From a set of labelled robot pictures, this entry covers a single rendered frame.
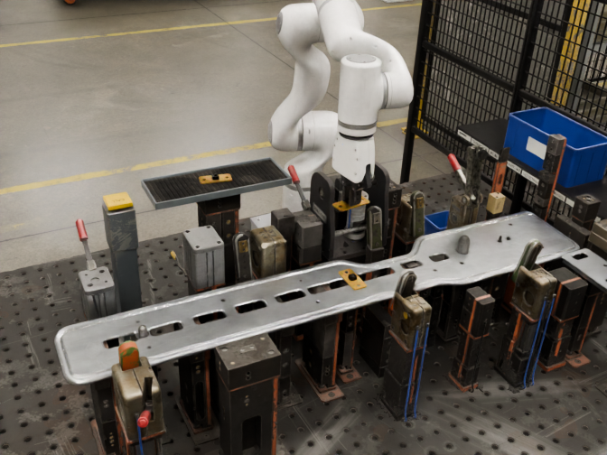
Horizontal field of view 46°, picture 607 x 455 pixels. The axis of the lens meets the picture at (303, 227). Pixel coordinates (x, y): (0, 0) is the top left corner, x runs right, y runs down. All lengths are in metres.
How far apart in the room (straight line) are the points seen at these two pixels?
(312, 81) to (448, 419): 0.96
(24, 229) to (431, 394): 2.66
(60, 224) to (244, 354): 2.64
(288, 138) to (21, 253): 2.06
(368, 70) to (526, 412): 0.99
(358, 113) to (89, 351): 0.76
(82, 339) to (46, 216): 2.54
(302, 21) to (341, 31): 0.29
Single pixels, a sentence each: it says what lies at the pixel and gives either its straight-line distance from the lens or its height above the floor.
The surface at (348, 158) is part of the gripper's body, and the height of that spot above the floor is 1.36.
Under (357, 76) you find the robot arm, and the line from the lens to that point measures 1.46.
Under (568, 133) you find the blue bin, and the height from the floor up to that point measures 1.11.
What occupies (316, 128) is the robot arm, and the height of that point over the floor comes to 1.19.
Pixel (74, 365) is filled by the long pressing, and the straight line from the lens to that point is 1.57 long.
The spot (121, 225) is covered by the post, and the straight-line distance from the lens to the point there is 1.81.
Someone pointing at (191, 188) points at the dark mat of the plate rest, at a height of 1.16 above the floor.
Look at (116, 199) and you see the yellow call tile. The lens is 1.81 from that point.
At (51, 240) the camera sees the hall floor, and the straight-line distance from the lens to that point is 3.91.
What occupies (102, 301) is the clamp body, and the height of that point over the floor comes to 1.02.
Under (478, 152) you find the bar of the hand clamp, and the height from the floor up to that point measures 1.21.
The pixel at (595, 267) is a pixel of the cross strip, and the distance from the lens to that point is 2.02.
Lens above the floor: 2.03
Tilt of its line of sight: 31 degrees down
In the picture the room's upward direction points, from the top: 3 degrees clockwise
